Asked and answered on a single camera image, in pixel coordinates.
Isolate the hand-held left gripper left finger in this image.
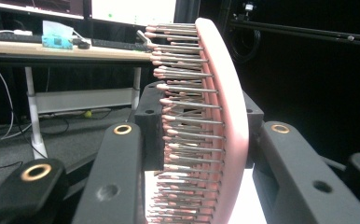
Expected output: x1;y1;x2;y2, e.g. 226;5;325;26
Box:
133;81;167;172

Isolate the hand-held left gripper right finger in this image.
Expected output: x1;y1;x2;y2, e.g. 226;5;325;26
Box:
242;91;265;170

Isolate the pink hairbrush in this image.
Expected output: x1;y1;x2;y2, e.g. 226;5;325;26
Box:
144;17;251;224

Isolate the black keyboard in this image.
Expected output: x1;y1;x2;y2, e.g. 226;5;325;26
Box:
0;31;43;44
90;38;150;52

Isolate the wooden desk with white legs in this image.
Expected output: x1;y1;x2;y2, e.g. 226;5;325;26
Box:
0;38;154;161

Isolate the monitor with white screen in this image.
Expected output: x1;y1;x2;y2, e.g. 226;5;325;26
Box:
90;0;177;28

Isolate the teal tissue box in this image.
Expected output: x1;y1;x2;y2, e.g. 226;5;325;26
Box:
41;20;76;50

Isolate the monitor with dark screen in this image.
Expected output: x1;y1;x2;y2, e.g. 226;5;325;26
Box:
0;0;87;21

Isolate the coiled black cable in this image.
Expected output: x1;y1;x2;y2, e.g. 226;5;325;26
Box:
229;28;262;64

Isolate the black floor cable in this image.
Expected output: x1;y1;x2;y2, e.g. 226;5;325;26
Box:
13;106;114;150

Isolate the black metal rail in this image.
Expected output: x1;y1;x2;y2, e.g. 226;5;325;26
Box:
229;20;360;49

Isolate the small camera on rail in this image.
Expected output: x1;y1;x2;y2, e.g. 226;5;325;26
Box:
242;1;257;14

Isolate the white cable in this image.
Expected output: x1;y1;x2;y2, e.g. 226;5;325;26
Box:
0;30;33;145

